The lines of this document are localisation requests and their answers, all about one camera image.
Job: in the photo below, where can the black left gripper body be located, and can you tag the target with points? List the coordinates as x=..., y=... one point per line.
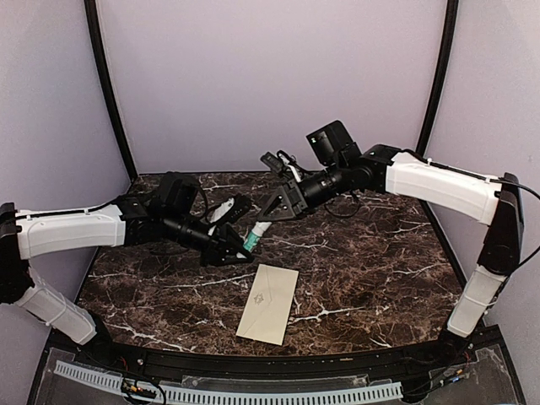
x=214, y=247

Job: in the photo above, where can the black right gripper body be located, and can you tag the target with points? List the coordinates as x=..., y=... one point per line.
x=297, y=198

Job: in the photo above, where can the green white glue stick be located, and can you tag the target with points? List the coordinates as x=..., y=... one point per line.
x=255, y=234

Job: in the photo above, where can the cream paper envelope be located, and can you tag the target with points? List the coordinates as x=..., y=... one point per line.
x=266, y=313

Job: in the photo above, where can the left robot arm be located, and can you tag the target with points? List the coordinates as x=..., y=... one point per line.
x=128, y=220

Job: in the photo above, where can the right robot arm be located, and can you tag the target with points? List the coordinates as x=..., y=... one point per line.
x=492, y=201

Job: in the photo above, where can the white slotted cable duct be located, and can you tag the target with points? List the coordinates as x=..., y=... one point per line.
x=205, y=390

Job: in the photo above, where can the black curved front rail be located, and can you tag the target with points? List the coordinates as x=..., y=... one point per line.
x=410, y=362

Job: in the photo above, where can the left black frame post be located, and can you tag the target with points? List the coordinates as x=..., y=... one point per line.
x=100, y=61

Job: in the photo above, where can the black frame post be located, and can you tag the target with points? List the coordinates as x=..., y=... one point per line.
x=100, y=61
x=439, y=78

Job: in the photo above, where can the right black frame post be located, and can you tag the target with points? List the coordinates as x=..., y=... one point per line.
x=439, y=78

